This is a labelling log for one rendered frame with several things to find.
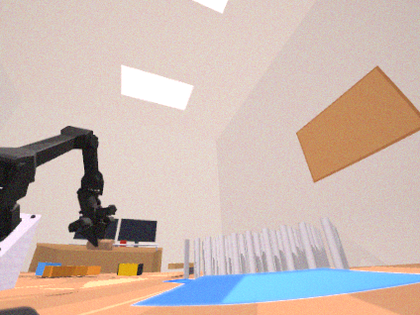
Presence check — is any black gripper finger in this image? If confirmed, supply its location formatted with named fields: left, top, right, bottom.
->
left=78, top=225, right=99, bottom=247
left=95, top=223, right=110, bottom=240

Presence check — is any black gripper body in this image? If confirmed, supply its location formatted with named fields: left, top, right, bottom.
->
left=68, top=203, right=115, bottom=233

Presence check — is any yellow box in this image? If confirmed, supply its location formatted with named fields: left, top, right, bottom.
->
left=117, top=263, right=144, bottom=276

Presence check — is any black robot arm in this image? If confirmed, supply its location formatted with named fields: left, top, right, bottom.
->
left=0, top=126, right=117, bottom=242

